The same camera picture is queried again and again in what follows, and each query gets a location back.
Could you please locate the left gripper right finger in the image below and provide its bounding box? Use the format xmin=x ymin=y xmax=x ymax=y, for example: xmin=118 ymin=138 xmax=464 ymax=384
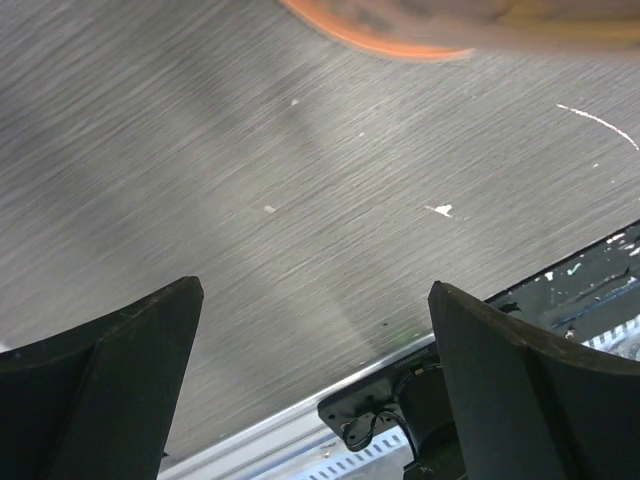
xmin=428 ymin=282 xmax=639 ymax=479

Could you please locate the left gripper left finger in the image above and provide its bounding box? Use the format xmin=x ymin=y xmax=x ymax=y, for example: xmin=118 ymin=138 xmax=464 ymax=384
xmin=1 ymin=276 xmax=204 ymax=479

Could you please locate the orange bucket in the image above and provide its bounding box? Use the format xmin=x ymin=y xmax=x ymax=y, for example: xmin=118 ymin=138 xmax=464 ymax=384
xmin=283 ymin=0 xmax=639 ymax=61

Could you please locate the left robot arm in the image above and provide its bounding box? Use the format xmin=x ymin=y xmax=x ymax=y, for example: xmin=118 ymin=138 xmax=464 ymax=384
xmin=1 ymin=276 xmax=639 ymax=479

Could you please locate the white cable duct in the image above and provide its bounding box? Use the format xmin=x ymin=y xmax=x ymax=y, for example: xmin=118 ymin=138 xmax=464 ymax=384
xmin=291 ymin=316 xmax=639 ymax=479

